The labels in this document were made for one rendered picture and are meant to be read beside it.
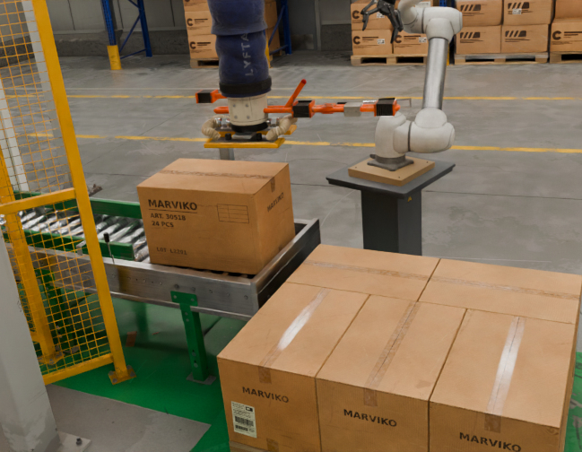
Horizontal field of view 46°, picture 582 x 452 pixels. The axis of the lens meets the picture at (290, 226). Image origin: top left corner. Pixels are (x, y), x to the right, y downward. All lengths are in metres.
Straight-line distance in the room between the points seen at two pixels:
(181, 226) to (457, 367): 1.42
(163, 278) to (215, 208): 0.42
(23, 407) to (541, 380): 1.96
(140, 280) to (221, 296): 0.44
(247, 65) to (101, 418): 1.71
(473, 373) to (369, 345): 0.39
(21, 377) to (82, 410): 0.56
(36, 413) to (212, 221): 1.08
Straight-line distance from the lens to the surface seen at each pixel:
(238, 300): 3.03
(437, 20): 3.72
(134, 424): 3.27
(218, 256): 3.16
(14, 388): 2.96
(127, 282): 3.35
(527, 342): 2.64
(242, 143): 2.95
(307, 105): 2.94
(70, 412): 3.47
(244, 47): 2.88
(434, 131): 3.52
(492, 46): 9.91
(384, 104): 2.85
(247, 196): 2.96
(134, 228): 3.87
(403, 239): 3.70
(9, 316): 2.86
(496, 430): 2.33
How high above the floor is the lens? 1.99
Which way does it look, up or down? 24 degrees down
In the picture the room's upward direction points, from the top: 5 degrees counter-clockwise
